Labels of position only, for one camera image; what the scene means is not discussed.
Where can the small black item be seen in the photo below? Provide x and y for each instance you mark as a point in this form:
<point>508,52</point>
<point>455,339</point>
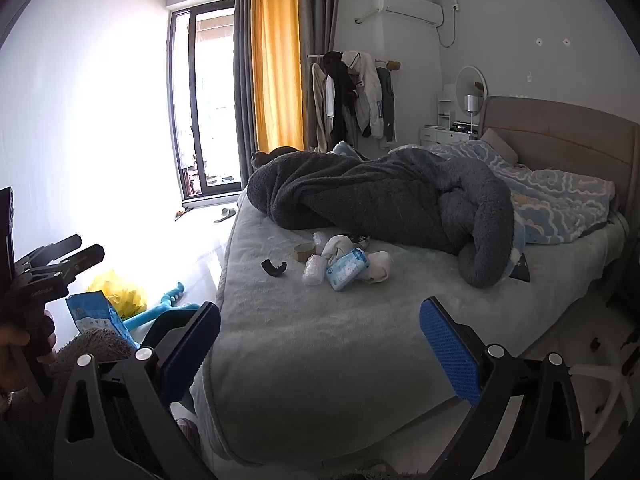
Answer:
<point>359,238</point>

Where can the cardboard tape roll core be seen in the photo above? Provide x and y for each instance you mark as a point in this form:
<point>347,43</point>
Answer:
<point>302,255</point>

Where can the yellow plastic bag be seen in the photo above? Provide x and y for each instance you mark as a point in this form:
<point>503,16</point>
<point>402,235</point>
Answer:
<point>120,292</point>

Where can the grey slipper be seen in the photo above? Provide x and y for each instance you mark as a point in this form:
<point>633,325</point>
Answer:
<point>225,215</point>

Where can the white jacket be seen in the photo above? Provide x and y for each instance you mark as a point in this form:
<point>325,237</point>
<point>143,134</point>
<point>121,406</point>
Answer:
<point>367,90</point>

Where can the grey fuzzy cloth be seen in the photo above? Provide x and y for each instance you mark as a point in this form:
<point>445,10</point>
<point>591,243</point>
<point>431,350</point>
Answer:
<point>95,345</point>

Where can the white air conditioner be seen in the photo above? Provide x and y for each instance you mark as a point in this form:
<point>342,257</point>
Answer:
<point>405,10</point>

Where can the black triangular item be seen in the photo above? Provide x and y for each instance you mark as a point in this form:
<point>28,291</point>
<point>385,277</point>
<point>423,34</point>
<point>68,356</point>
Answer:
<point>522,270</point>

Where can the blue tissue pack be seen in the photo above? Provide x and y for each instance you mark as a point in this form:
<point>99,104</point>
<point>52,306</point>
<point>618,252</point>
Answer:
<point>347,270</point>

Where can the black framed glass door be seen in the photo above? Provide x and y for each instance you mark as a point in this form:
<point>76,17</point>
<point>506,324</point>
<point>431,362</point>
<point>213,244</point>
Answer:
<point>210,110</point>

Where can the yellow curtain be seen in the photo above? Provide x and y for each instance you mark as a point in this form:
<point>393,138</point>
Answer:
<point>277,60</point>

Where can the grey blue garment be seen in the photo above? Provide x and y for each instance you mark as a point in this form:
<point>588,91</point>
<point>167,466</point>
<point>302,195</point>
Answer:
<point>387,105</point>

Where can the round mirror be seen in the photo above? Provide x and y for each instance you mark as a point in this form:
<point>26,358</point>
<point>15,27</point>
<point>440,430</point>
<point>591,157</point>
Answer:
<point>470,80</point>

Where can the black curved plastic piece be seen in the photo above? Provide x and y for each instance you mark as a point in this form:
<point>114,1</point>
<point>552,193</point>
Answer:
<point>270,269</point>

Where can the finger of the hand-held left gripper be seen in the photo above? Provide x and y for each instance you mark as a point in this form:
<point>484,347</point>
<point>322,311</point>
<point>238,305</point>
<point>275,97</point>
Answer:
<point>75,259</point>
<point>52,249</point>

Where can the bed with grey sheet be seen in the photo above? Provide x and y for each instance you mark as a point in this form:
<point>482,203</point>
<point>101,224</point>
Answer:
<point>325,350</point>

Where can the white chair base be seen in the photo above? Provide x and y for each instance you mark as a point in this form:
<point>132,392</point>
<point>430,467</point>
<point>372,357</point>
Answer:
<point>600,372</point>

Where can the clear bubble wrap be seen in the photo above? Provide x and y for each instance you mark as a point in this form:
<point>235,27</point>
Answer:
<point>312,272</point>

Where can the white dressing table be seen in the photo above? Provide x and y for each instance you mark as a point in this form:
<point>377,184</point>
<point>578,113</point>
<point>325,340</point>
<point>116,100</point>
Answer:
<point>440,135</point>

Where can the crumpled clear plastic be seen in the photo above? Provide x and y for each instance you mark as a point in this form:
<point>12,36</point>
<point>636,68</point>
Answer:
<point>321,241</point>

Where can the grey pillow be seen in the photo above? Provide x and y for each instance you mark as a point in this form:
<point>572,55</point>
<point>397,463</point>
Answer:
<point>500,144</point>

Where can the black garment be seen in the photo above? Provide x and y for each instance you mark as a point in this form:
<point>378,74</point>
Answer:
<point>342,80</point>

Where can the blue patterned duvet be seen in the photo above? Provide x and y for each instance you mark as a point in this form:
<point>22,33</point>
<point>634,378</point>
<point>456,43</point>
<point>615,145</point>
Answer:
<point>560,200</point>

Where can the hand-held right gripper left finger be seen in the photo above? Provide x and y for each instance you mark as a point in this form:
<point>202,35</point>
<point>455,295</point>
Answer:
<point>192,350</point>

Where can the beige padded headboard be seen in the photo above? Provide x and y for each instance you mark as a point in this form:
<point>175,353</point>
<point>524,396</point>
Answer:
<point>575,130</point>

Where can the clothes rail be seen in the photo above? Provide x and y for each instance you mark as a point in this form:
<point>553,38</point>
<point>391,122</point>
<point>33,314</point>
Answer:
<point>387,63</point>

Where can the beige coat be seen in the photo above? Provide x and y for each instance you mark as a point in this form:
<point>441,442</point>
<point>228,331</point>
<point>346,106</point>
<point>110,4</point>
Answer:
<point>317,105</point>

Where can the white sock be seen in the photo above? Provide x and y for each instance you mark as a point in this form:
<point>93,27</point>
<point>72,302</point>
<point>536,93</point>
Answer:
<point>337,246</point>
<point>380,265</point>

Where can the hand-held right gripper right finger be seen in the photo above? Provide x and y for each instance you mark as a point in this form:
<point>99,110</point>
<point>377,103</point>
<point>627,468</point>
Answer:
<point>450,355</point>

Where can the blue printed packet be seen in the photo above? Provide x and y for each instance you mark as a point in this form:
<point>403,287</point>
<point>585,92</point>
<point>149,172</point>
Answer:
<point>92,317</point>

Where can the dark cat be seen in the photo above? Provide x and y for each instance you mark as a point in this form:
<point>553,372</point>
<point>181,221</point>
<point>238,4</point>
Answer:
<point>282,151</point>

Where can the small orange item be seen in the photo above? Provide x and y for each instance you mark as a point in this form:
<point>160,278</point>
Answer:
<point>180,214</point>

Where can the dark grey fleece blanket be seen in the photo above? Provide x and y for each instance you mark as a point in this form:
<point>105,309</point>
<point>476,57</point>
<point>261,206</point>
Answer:
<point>375,195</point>

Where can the person's left hand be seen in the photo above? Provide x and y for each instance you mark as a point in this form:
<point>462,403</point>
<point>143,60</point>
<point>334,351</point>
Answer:
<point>12,339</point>

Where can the silver table lamp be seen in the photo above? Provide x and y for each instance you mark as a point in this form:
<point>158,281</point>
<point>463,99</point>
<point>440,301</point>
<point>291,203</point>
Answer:
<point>472,102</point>

